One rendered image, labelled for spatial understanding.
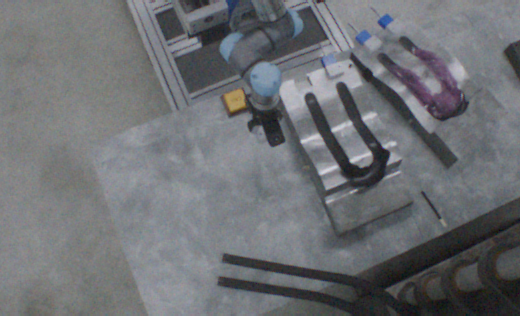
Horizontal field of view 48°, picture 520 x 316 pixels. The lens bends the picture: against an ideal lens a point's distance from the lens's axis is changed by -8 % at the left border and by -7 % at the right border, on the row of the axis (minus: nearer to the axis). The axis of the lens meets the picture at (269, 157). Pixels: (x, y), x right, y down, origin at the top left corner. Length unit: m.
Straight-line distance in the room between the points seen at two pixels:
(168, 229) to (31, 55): 1.53
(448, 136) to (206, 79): 1.17
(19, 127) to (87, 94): 0.37
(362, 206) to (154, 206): 0.64
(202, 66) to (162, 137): 0.80
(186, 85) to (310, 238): 1.06
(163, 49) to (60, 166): 0.72
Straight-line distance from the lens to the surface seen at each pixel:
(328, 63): 2.02
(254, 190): 1.97
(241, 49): 1.59
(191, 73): 2.75
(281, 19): 1.61
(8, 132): 3.08
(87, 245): 2.82
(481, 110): 2.08
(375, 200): 1.94
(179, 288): 1.92
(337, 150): 1.91
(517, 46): 2.30
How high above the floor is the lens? 2.71
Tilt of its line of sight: 73 degrees down
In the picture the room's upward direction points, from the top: 9 degrees clockwise
